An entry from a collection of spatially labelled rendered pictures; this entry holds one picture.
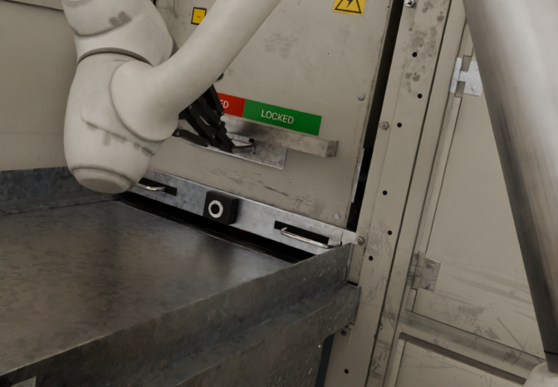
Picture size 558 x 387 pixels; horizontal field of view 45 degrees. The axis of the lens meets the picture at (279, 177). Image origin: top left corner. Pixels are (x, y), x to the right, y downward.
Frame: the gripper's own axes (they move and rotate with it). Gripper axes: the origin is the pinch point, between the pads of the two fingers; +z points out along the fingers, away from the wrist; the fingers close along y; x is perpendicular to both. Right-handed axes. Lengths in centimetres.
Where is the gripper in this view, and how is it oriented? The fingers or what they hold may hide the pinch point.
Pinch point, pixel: (220, 139)
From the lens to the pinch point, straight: 119.4
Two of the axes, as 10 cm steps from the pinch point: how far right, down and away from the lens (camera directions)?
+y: -4.0, 8.7, -2.8
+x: 8.5, 2.5, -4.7
